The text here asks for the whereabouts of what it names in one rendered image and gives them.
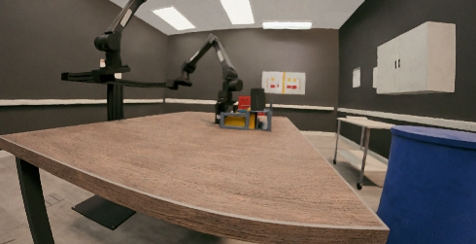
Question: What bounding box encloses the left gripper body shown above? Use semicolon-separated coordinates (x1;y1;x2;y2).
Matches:
216;100;238;106

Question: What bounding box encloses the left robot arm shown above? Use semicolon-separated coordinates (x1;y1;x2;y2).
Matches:
177;33;243;102

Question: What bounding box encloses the grey shelf rack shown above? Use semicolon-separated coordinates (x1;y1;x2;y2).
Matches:
217;100;273;132

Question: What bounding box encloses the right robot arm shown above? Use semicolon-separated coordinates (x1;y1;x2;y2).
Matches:
94;0;147;70

